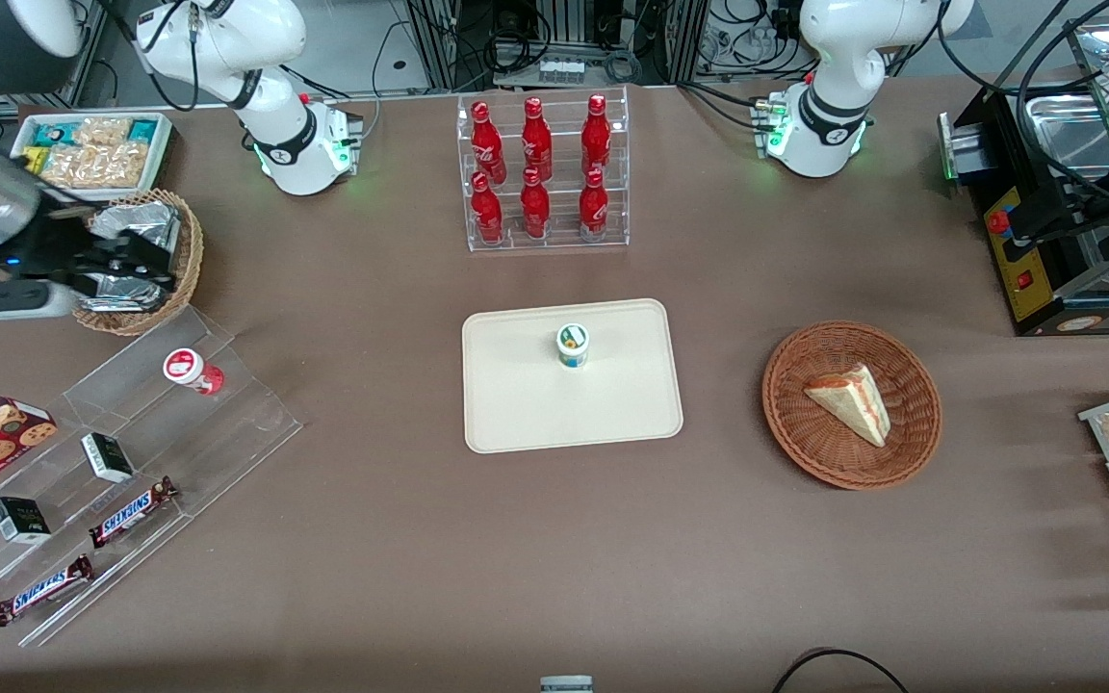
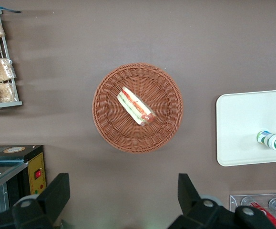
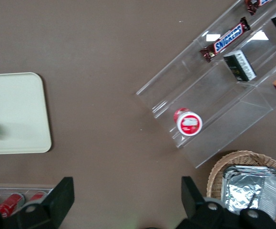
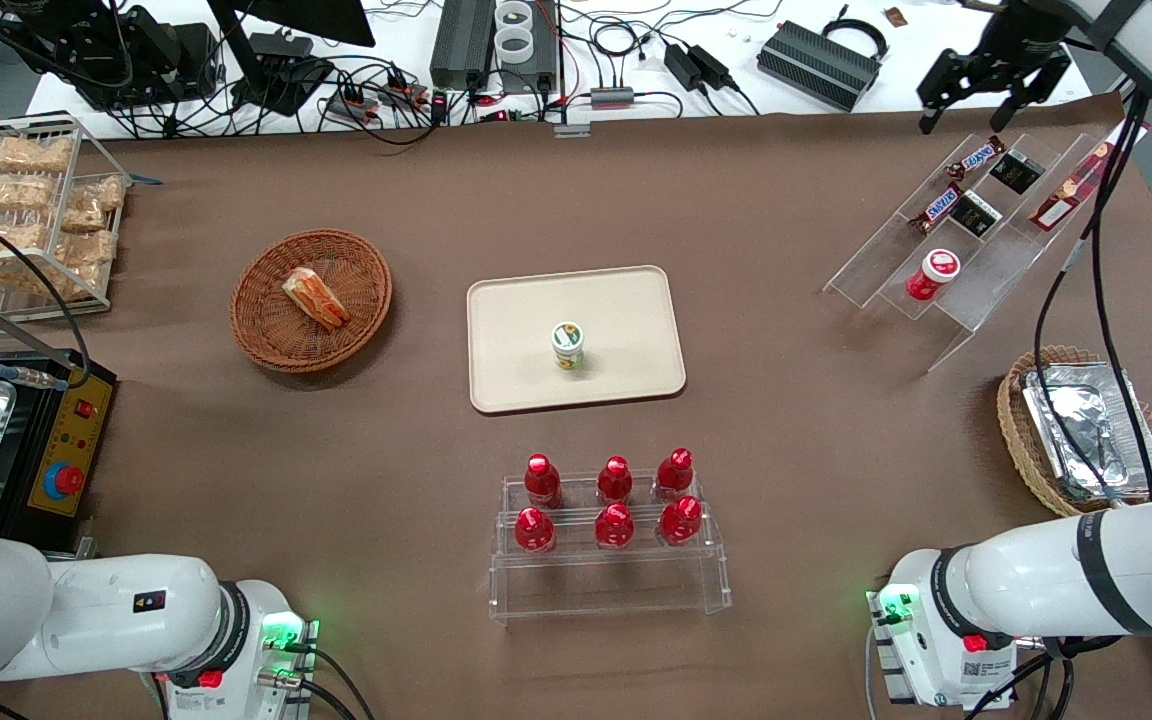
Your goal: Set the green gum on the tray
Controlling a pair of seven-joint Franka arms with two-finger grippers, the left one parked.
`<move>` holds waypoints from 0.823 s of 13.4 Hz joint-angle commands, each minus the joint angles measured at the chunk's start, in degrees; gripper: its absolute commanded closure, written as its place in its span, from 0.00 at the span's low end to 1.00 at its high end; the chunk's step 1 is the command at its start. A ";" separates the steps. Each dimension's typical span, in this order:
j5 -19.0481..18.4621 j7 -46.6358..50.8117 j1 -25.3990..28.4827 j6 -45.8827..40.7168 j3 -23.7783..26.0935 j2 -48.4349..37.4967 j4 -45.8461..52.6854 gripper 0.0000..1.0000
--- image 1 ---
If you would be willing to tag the round brown wicker basket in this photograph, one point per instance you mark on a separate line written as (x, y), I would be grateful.
(805, 423)

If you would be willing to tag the teal snack pack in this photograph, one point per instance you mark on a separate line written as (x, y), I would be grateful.
(141, 131)
(54, 133)

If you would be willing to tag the small black box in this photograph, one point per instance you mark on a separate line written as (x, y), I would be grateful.
(108, 457)
(20, 520)

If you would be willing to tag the white power strip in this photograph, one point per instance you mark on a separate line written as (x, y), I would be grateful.
(561, 71)

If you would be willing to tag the clear bag of crackers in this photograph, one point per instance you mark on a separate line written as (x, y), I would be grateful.
(92, 166)
(102, 130)

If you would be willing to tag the clear acrylic stepped display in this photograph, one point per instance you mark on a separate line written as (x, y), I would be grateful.
(227, 423)

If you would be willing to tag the clear acrylic bottle rack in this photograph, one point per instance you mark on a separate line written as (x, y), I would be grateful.
(617, 164)

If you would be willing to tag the wrapped triangle sandwich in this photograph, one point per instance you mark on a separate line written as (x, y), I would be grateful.
(853, 399)

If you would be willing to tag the black yellow food warmer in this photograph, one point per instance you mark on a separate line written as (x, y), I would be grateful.
(1021, 260)

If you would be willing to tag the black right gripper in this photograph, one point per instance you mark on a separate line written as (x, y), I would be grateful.
(62, 244)

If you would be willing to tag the yellow snack pack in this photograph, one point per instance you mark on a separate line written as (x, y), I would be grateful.
(35, 162)

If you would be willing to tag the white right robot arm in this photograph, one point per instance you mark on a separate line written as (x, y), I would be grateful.
(295, 144)

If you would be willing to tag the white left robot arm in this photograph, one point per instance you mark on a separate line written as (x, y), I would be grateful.
(834, 58)

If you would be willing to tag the wicker basket with foil trays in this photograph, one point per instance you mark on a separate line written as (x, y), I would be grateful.
(191, 260)

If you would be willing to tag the white plastic snack bin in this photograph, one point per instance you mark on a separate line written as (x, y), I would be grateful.
(162, 154)

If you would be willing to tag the small grey white device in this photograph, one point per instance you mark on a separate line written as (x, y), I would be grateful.
(566, 684)

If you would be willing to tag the snickers bar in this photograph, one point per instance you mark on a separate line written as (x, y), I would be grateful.
(42, 590)
(131, 512)

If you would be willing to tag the small yogurt cup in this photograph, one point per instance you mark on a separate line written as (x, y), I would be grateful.
(573, 348)

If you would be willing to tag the cream plastic tray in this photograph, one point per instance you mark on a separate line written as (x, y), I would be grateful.
(526, 395)

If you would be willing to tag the red cola bottle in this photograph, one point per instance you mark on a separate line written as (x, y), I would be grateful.
(593, 204)
(596, 135)
(487, 207)
(488, 142)
(535, 204)
(536, 140)

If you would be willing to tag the aluminium foil tray stack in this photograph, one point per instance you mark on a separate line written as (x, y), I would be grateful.
(145, 219)

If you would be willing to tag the red-lidded yogurt cup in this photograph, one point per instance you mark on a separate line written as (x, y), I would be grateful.
(187, 368)

